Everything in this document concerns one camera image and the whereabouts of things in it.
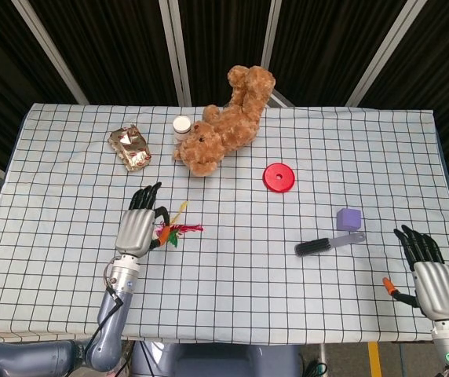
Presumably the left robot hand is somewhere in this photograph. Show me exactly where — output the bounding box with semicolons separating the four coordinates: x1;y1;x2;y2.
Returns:
114;181;170;258

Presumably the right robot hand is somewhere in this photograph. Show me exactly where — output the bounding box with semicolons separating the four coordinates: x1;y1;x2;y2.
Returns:
381;224;449;321

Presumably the colourful feather shuttlecock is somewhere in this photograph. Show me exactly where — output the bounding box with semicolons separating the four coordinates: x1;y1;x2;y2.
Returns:
157;200;205;249

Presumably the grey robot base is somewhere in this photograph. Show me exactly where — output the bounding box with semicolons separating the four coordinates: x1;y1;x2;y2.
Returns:
124;340;302;377

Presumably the gold foil snack bag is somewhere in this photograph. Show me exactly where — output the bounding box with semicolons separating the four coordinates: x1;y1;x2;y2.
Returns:
108;123;152;173

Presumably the purple foam cube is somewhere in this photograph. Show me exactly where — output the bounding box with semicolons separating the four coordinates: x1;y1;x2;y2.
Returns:
336;207;363;232

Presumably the white pill bottle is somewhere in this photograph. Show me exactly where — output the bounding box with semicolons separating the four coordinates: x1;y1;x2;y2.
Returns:
172;116;192;147

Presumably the checked light blue tablecloth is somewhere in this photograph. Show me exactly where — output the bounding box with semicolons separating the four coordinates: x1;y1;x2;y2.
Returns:
0;102;449;345

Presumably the brown teddy bear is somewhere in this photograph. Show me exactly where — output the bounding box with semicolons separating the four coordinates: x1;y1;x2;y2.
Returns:
173;64;276;177

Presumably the red plastic disc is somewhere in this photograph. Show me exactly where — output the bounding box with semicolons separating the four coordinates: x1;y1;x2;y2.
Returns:
262;163;297;193

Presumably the black hairbrush grey handle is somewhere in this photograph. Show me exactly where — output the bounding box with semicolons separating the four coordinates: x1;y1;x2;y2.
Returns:
294;231;367;258

